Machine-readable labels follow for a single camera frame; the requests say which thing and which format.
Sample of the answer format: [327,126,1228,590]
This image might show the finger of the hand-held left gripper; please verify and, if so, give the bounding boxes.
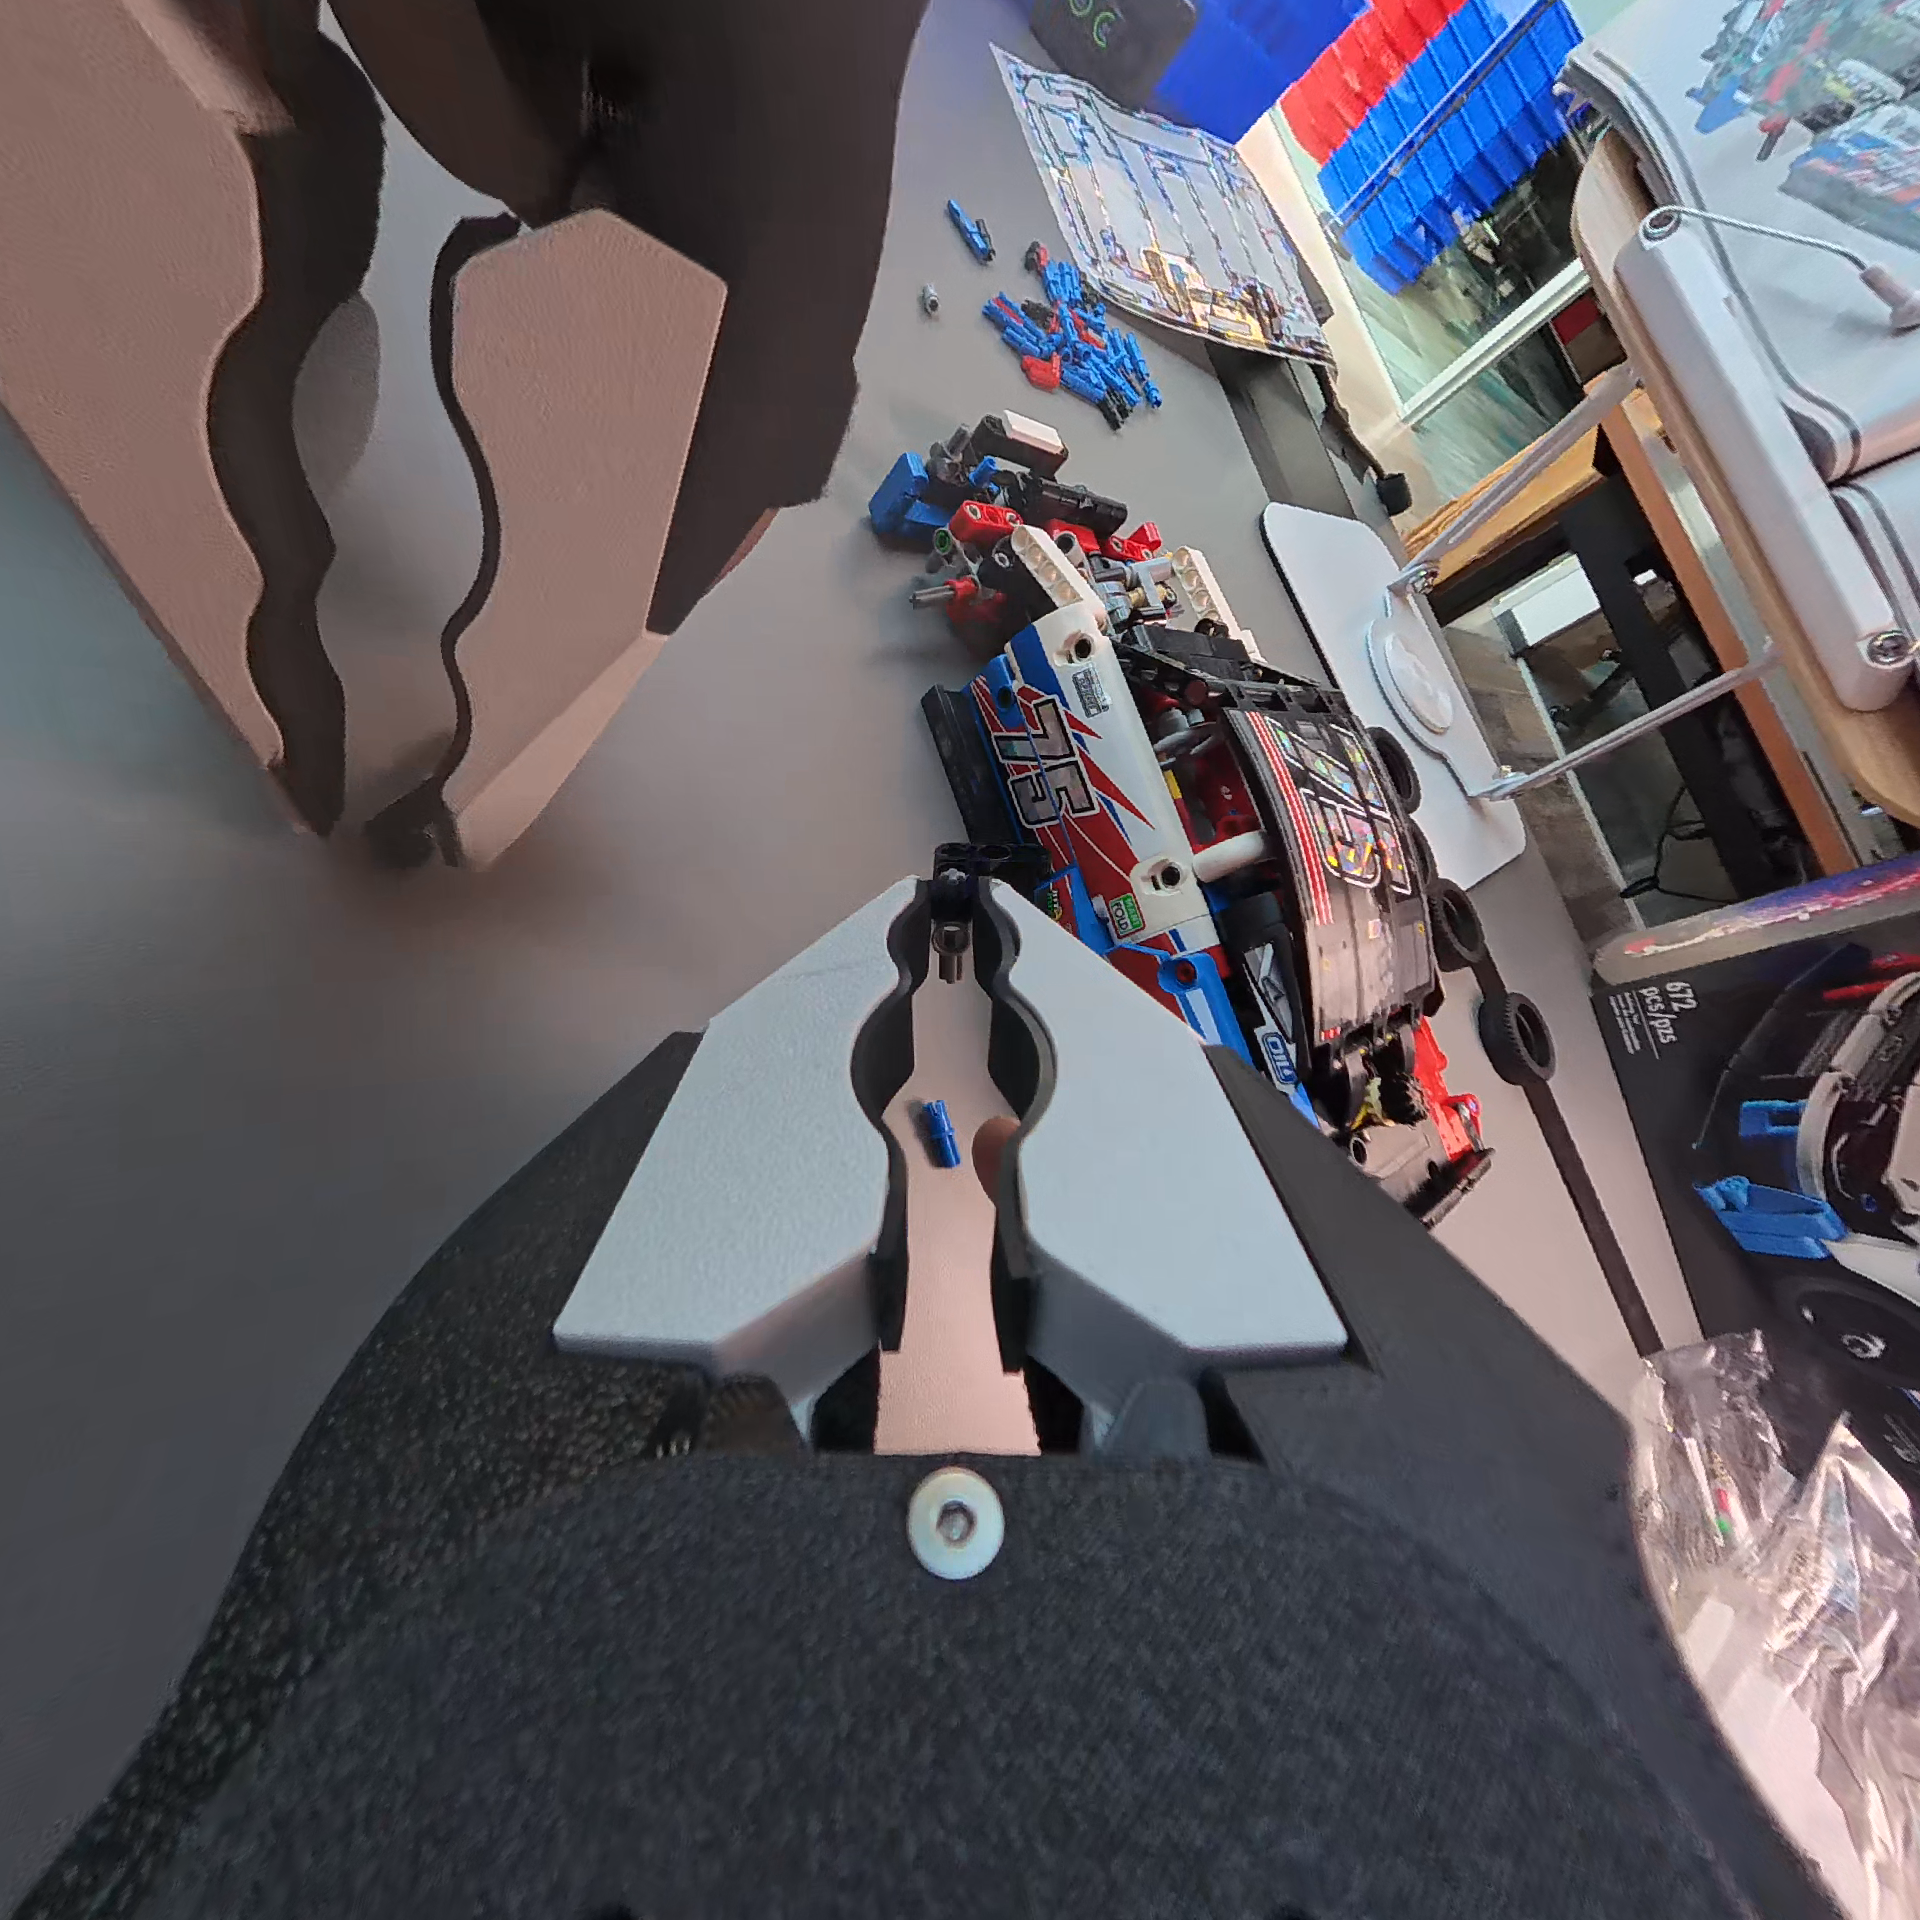
[431,205,784,873]
[0,0,387,837]

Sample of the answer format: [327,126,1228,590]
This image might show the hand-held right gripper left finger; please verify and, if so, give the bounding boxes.
[552,878,936,1444]

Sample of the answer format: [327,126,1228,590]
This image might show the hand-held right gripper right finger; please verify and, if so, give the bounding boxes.
[979,883,1351,1444]

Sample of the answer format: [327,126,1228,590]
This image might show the black thin frame piece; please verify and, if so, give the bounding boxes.
[927,841,1053,933]

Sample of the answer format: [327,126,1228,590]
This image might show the toy race car model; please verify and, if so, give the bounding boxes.
[868,412,1496,1228]

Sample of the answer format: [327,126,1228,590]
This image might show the grey desk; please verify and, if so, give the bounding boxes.
[0,0,1695,1893]

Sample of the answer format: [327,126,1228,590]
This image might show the black small device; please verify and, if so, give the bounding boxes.
[1030,0,1203,100]

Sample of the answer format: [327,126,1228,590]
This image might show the pile of blue pins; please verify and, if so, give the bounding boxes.
[944,198,1166,431]

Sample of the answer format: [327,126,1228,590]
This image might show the holographic sticker sheet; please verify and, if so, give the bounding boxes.
[988,44,1336,363]

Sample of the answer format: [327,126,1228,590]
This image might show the black product box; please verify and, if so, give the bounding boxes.
[1588,859,1920,1489]

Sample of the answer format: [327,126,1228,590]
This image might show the white monitor stand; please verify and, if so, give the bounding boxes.
[1261,357,1776,888]

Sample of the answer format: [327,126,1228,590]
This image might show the stack of red and blue bins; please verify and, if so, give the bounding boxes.
[1271,0,1586,296]

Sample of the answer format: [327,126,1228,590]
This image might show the clear plastic bag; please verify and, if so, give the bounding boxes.
[1626,1332,1920,1920]

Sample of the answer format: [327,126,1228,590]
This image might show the instruction booklet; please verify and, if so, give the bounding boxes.
[1558,0,1920,484]

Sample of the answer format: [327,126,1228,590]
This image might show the black cable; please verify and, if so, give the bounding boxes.
[1316,357,1413,521]

